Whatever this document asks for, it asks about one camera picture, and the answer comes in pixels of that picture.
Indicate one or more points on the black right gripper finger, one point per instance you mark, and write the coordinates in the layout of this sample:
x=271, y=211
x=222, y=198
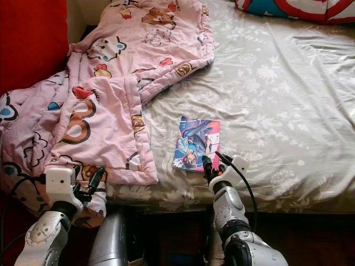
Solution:
x=206, y=164

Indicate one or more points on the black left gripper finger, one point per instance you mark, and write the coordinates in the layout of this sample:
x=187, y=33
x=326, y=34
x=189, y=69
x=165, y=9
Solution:
x=97, y=177

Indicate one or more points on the colourful manga book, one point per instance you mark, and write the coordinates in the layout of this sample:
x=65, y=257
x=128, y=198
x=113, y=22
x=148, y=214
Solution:
x=197, y=144

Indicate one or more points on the pink cartoon print blanket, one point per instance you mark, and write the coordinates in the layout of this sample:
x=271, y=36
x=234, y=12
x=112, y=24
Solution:
x=116, y=94

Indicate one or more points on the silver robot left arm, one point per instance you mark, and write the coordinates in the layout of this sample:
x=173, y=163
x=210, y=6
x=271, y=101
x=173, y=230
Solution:
x=44, y=238

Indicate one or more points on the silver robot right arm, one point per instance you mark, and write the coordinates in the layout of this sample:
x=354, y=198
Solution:
x=238, y=227

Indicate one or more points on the silver robot right leg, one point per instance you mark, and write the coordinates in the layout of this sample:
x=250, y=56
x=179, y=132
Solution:
x=213, y=249

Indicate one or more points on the bed with beige floral sheet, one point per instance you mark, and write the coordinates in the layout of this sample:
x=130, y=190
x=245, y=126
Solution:
x=272, y=94

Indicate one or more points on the red white blue striped bolster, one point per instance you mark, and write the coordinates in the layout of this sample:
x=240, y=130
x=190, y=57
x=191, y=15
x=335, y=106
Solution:
x=294, y=8

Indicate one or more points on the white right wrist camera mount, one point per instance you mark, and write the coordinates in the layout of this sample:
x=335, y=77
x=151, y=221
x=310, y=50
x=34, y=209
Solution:
x=236, y=166

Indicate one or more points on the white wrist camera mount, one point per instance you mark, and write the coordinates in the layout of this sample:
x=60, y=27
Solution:
x=60, y=185
x=236, y=166

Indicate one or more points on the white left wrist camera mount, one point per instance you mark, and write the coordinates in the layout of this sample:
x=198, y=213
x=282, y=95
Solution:
x=60, y=185

